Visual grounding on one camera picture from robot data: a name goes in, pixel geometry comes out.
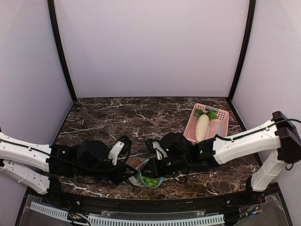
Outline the clear zip top bag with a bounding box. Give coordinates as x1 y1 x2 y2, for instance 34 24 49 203
126 157 165 189

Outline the black frame post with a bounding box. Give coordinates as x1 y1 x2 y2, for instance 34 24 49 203
228 0 256 104
47 0 77 103

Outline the brown fried food piece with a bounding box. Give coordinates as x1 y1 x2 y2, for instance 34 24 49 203
126 157 148 169

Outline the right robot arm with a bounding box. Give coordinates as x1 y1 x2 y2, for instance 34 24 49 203
142 111 301 193

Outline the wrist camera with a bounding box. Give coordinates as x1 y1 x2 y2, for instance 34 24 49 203
108 136 132 166
145 139 167 160

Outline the pink plastic basket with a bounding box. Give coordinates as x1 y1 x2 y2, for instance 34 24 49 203
183 103 229 143

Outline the white slotted cable duct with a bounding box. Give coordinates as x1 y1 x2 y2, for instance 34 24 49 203
30 202 225 226

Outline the green grape bunch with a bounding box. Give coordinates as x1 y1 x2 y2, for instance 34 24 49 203
141 177 161 188

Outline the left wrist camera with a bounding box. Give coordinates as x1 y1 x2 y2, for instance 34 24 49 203
108 136 132 166

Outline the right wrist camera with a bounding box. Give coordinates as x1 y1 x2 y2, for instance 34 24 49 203
145 139 167 160

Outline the black front table rail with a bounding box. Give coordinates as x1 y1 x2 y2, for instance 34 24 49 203
47 192 251 213

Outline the right black frame post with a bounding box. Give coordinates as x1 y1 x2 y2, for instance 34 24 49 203
228 0 256 104

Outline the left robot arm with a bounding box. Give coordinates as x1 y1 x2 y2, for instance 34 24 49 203
0 133 138 195

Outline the left black frame post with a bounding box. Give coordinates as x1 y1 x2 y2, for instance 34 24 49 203
47 0 77 103

